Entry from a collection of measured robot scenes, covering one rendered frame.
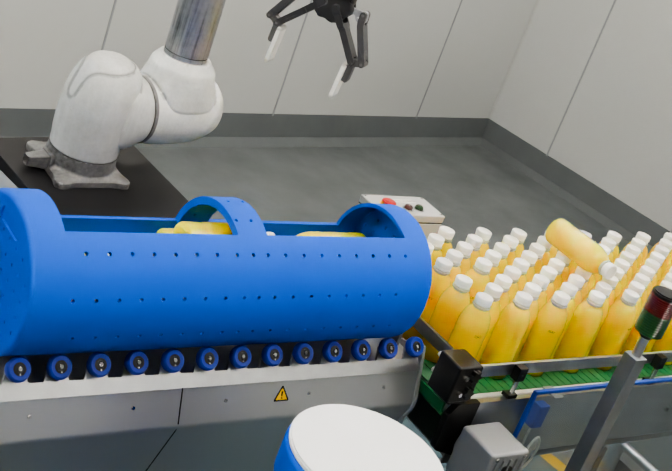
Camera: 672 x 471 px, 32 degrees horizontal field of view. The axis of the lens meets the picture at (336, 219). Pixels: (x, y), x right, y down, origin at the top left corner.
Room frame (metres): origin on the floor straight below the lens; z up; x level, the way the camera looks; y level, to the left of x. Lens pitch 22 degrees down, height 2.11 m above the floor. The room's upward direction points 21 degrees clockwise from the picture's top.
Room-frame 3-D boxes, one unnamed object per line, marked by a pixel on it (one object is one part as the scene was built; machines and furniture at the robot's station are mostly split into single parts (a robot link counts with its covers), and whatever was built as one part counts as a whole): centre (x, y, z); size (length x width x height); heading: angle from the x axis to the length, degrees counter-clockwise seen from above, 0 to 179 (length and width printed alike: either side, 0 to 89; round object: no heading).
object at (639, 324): (2.36, -0.71, 1.18); 0.06 x 0.06 x 0.05
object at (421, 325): (2.42, -0.24, 0.96); 0.40 x 0.01 x 0.03; 42
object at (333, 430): (1.71, -0.19, 1.03); 0.28 x 0.28 x 0.01
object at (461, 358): (2.25, -0.35, 0.95); 0.10 x 0.07 x 0.10; 42
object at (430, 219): (2.72, -0.14, 1.05); 0.20 x 0.10 x 0.10; 132
